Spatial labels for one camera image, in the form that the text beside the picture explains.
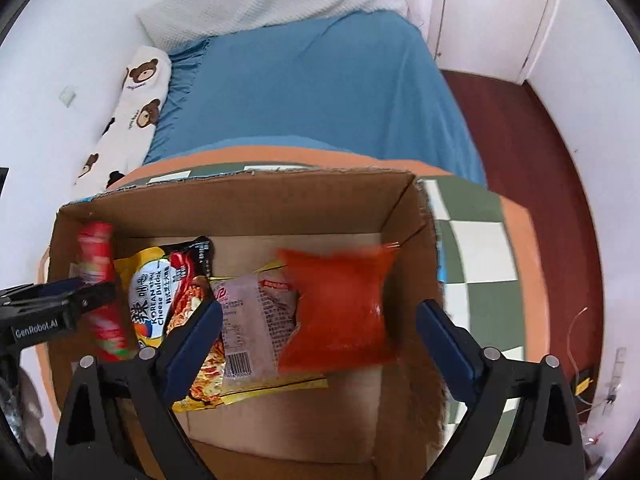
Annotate tall red snack packet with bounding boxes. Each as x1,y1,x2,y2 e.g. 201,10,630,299
76,222,138,362

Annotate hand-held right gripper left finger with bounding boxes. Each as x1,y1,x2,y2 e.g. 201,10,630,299
52,301,224,480

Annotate white door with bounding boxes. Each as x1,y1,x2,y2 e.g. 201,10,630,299
429,0,567,84

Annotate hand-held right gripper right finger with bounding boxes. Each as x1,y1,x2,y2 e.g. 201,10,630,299
417,300,586,480

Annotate bear print pillow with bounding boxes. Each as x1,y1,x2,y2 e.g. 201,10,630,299
75,46,173,192

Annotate orange-red snack packet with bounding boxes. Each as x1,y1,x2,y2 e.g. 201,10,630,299
276,244,401,374

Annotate brown cardboard box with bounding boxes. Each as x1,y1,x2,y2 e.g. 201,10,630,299
37,167,447,480

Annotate yellow snack packet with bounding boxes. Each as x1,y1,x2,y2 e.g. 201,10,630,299
207,260,329,407

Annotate white wall fixture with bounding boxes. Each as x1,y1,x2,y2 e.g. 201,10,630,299
606,347,627,416

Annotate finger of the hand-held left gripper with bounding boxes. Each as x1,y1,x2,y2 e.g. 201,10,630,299
0,279,86,311
65,282,118,328

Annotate green white checkered mat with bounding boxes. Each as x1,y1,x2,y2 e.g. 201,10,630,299
37,145,553,441

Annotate yellow cheese noodle packet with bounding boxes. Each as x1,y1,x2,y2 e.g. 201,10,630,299
114,236,224,413

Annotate blue bed sheet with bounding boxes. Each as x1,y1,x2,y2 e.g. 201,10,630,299
142,10,488,188

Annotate thin loose wires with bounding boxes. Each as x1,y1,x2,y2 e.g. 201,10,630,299
567,306,603,443

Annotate pinkish grey snack packet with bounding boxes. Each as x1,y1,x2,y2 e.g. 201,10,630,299
210,275,302,394

